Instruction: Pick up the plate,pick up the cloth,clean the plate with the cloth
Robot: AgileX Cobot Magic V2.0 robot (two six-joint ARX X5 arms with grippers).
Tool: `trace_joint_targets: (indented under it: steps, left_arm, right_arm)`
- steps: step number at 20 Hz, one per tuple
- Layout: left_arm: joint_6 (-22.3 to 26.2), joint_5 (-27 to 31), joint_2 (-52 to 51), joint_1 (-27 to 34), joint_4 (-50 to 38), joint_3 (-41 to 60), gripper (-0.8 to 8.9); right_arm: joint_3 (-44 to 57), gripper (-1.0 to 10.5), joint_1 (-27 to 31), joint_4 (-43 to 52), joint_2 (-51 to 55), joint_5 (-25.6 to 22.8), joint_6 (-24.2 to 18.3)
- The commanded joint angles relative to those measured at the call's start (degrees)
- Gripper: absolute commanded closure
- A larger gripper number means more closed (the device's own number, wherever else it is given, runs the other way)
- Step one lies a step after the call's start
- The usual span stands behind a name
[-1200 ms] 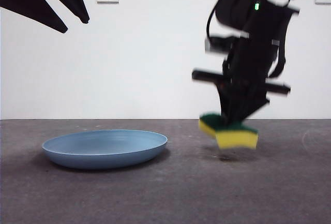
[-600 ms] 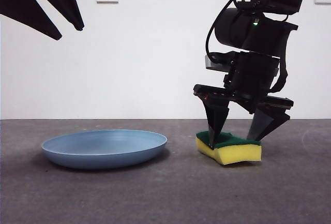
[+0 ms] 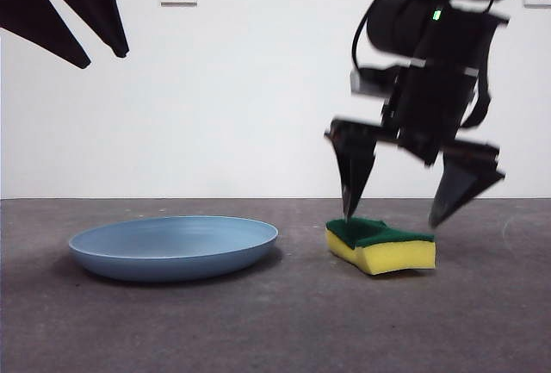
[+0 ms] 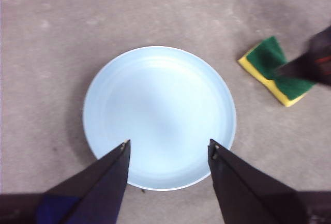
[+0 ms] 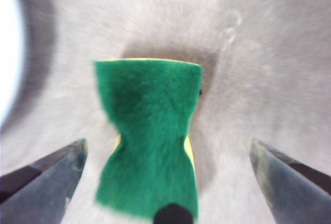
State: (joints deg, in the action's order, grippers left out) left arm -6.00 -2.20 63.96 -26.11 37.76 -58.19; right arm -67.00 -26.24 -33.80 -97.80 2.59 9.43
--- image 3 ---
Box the green and yellow sponge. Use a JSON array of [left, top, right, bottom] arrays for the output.
[[325, 215, 436, 277]]

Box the light blue round plate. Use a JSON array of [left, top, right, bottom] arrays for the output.
[[68, 215, 280, 283]]

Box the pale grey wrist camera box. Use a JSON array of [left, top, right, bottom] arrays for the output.
[[350, 66, 404, 96]]

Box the black cable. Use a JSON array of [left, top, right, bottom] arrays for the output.
[[351, 0, 415, 72]]

